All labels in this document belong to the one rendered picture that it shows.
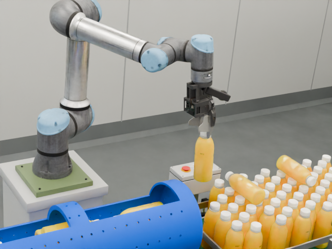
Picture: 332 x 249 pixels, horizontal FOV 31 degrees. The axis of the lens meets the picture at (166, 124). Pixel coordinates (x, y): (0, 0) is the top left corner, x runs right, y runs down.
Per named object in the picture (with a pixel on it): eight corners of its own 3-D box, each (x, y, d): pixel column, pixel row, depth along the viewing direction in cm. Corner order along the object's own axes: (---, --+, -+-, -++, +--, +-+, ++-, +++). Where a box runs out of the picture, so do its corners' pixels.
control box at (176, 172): (167, 186, 260) (169, 166, 255) (205, 178, 269) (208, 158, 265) (180, 198, 252) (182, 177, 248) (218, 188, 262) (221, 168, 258)
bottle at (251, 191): (259, 187, 230) (229, 166, 244) (249, 203, 231) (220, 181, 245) (269, 192, 235) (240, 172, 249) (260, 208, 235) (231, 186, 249)
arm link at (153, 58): (36, -1, 201) (165, 49, 186) (56, -6, 210) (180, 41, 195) (32, 32, 206) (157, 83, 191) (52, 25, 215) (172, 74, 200)
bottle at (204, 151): (195, 173, 226) (198, 128, 218) (214, 176, 224) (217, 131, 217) (190, 182, 220) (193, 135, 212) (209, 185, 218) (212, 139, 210)
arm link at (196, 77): (204, 63, 208) (218, 69, 201) (204, 75, 210) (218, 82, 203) (186, 67, 204) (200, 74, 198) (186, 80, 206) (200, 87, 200)
